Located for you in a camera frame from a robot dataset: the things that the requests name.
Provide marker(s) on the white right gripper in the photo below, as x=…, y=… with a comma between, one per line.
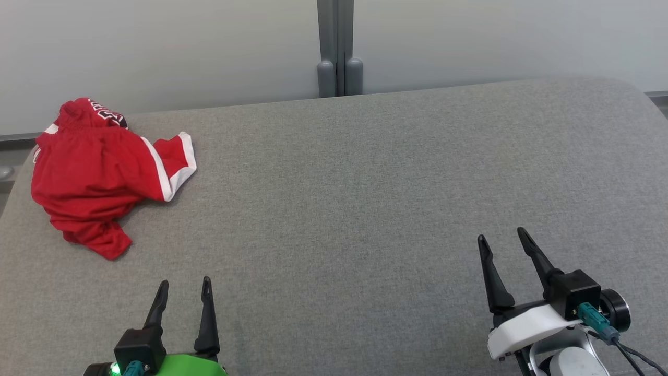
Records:
x=527, y=326

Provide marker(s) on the grey partition post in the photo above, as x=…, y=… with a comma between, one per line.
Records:
x=336, y=47

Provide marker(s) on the red shorts with white stripe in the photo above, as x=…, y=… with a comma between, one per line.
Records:
x=94, y=177

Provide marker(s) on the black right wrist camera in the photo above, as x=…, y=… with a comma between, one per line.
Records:
x=574, y=290

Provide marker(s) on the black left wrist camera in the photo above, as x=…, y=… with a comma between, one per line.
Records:
x=138, y=344

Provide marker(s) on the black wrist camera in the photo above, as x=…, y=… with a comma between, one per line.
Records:
x=138, y=344
x=574, y=290

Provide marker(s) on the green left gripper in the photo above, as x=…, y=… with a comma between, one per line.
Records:
x=190, y=365

